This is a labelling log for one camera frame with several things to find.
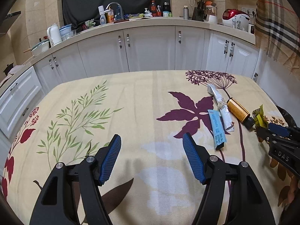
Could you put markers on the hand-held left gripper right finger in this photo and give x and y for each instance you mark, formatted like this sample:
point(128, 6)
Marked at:
point(193, 159)

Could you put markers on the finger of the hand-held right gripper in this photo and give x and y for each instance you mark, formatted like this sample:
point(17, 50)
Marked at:
point(279, 129)
point(266, 134)

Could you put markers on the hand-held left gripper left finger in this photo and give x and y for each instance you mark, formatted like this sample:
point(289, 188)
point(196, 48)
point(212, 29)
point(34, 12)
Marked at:
point(110, 159)

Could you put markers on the black trash bin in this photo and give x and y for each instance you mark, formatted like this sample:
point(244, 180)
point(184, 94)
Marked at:
point(287, 115)

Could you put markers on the green yellow wrapper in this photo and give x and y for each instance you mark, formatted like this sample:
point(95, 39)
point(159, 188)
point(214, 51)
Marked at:
point(259, 119)

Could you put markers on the blue packet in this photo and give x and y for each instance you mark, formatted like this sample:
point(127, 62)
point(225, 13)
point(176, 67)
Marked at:
point(216, 129)

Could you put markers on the amber bottle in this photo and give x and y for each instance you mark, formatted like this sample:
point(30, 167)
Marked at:
point(236, 109)

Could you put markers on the white tube packet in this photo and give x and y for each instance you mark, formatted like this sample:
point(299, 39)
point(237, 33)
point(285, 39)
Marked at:
point(227, 117)

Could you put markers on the floral tablecloth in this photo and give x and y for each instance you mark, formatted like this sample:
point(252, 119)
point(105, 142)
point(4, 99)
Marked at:
point(140, 112)

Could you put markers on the beige plaid scarf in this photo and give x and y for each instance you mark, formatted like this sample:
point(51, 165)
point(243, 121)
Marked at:
point(276, 23)

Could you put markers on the white kitchen cabinets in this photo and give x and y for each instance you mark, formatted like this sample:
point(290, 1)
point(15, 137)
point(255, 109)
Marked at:
point(150, 49)

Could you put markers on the red rice cooker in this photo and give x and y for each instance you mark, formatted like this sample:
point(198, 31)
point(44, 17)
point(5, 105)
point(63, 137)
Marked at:
point(228, 15)

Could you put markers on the pot with lid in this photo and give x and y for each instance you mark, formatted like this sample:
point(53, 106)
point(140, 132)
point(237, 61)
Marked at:
point(41, 48)

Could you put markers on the white kettle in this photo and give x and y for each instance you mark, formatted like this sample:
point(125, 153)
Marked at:
point(54, 35)

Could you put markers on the black knife block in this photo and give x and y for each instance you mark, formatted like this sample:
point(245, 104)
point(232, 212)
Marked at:
point(198, 13)

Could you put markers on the orange bottle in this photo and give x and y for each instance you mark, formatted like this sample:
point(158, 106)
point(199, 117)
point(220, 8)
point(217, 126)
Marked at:
point(109, 17)

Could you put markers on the white detergent bottle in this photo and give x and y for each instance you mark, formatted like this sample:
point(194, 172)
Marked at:
point(102, 17)

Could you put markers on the green packet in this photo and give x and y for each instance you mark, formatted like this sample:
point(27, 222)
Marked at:
point(134, 16)

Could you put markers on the silver thermos bottle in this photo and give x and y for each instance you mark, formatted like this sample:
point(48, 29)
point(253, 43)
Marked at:
point(185, 13)

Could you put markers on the blue bottle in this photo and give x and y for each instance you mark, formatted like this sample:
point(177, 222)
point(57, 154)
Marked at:
point(120, 13)

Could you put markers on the white pump bottle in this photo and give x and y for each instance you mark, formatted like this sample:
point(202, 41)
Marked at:
point(147, 13)

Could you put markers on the dark sauce bottle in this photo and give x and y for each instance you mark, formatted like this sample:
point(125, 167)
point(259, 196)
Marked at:
point(153, 9)

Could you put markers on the chrome faucet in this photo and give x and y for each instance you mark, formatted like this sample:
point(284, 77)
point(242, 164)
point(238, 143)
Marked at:
point(114, 4)

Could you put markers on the black curtain cloth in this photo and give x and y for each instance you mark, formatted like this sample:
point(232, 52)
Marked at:
point(89, 0)

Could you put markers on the white wall socket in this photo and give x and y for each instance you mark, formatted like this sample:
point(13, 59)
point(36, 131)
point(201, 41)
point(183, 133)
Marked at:
point(249, 11)

